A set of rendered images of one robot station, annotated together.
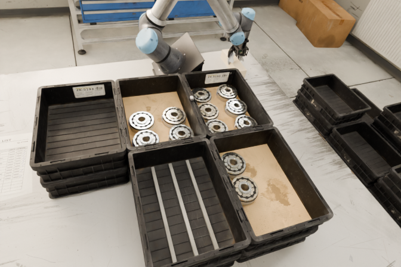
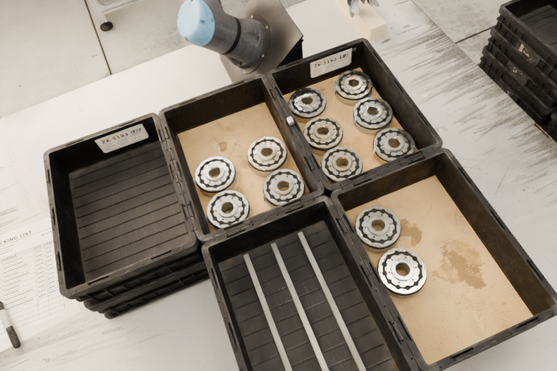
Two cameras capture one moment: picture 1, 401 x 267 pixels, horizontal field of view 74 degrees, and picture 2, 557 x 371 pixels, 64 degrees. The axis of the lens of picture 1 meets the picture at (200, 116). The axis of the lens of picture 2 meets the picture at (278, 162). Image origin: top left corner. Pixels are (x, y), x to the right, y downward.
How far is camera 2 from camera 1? 0.23 m
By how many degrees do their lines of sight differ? 14
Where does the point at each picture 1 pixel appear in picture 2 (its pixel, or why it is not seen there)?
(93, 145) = (149, 230)
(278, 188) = (463, 257)
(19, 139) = (43, 228)
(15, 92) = (18, 149)
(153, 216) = (260, 337)
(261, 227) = (438, 333)
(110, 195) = (192, 299)
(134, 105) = (200, 145)
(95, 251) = not seen: outside the picture
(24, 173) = not seen: hidden behind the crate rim
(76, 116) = (113, 184)
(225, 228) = (377, 343)
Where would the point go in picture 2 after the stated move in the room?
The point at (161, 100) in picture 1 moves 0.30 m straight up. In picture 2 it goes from (241, 125) to (220, 44)
